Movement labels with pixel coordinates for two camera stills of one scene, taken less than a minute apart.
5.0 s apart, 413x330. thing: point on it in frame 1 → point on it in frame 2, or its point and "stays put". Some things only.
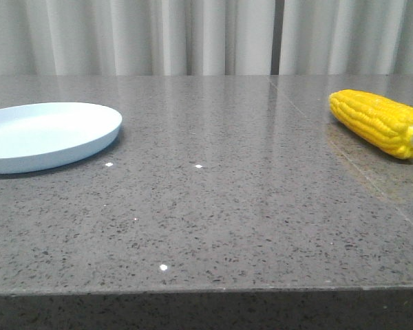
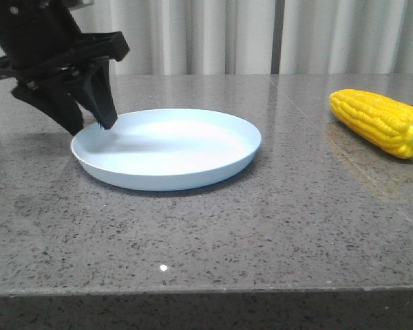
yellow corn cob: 393,128 stays put
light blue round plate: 40,136 → 166,150
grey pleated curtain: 201,38 stays put
